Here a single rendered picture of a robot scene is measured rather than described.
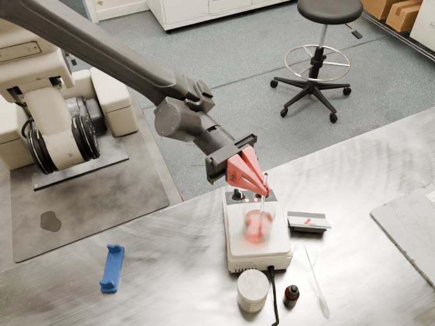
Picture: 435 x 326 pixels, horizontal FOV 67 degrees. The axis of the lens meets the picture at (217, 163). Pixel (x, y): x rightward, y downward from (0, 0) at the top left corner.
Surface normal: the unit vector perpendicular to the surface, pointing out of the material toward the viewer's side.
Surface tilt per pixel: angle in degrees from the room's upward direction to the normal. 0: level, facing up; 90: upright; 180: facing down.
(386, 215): 0
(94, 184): 0
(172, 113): 46
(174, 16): 90
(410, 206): 0
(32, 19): 90
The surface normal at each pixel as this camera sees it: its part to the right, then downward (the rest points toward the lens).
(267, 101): -0.03, -0.65
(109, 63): 0.23, 0.74
